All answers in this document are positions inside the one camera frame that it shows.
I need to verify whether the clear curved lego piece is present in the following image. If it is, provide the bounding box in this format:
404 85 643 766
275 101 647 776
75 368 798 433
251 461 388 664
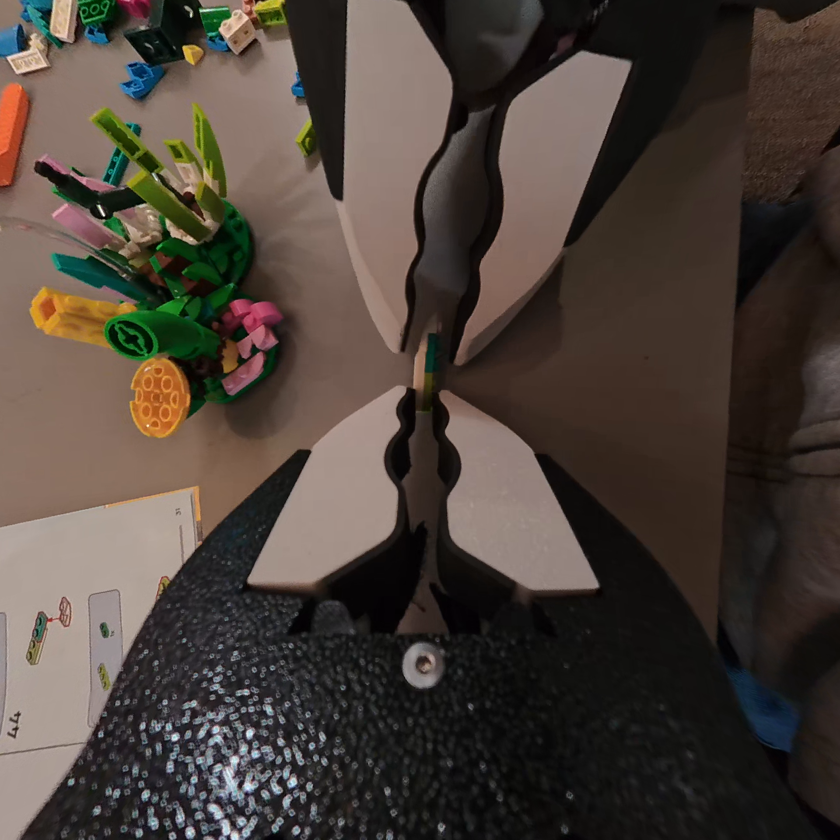
0 214 153 291

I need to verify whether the lego plant model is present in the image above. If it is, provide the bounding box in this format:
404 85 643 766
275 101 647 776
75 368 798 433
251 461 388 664
29 101 285 439

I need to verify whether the pile of loose lego pieces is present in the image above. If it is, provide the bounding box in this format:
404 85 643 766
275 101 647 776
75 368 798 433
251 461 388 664
0 0 317 101

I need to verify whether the person's grey sweatshirt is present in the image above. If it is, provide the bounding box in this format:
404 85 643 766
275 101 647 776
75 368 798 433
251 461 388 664
718 131 840 840

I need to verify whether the orange lego piece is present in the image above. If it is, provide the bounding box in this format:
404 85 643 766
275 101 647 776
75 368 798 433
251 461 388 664
0 83 31 189

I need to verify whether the lego instruction booklet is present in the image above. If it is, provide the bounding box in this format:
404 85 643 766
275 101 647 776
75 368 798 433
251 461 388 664
0 486 203 757

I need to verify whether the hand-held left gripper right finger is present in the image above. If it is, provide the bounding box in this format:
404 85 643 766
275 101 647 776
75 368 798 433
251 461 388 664
433 390 601 596

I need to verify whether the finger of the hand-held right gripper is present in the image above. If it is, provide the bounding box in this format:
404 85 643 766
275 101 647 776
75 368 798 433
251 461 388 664
453 51 632 366
335 0 462 357

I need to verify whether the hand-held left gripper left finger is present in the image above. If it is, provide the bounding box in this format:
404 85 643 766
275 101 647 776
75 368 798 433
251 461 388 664
248 386 417 595

